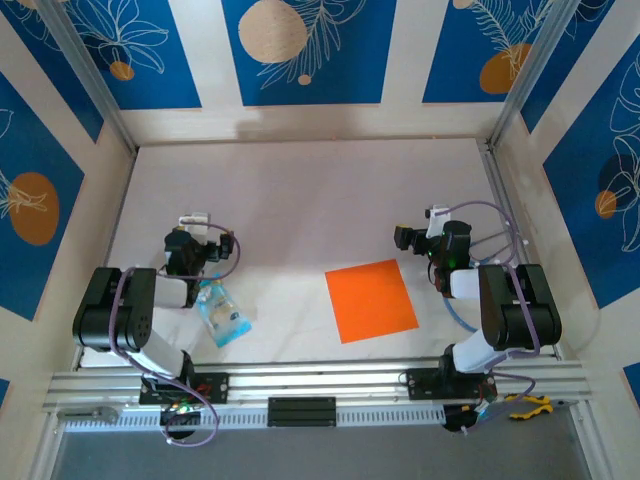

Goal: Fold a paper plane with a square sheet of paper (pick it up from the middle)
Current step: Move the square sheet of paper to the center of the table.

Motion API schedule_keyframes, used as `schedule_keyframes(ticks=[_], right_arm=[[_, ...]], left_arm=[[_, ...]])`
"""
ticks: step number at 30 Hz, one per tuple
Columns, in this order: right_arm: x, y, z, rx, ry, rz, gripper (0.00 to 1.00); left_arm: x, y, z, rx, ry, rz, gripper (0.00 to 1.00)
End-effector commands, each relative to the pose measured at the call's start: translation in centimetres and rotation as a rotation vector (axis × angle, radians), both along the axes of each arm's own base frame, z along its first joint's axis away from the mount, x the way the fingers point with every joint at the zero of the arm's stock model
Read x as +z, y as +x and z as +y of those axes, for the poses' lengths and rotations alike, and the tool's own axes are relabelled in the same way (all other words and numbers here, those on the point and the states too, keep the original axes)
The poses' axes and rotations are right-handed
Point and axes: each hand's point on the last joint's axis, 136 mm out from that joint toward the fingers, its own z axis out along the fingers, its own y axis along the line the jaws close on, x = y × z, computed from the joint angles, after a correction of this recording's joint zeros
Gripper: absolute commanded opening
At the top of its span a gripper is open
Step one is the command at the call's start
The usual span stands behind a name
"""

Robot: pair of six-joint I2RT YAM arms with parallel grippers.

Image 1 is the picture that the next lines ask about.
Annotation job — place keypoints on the aluminium side rail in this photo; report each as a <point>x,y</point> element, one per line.
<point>492,170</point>

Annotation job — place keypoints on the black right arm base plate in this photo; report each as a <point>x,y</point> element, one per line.
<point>422,385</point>

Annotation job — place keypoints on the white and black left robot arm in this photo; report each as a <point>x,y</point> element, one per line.
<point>112,310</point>

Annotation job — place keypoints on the blue snack packet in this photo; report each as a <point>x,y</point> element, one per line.
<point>225,315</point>

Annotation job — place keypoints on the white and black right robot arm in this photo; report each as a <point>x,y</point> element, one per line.
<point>520,310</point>

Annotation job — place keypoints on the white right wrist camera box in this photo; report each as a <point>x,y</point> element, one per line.
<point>437,212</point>

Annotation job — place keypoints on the black rail bracket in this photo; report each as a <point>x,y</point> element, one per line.
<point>300,412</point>

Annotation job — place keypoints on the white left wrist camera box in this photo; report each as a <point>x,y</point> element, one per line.
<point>192,220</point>

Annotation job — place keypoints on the black controller board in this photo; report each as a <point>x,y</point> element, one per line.
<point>192,417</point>
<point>452,417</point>

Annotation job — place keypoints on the orange paper sheet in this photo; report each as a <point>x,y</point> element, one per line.
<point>370,300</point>

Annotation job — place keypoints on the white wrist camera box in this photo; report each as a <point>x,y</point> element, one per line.
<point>437,212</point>
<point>192,220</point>

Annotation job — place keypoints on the aluminium frame rail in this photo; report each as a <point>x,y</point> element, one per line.
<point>325,382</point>

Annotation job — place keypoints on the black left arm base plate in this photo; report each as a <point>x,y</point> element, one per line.
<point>217,387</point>

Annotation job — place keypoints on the aluminium frame post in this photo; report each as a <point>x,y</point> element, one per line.
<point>85,75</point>
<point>530,75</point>

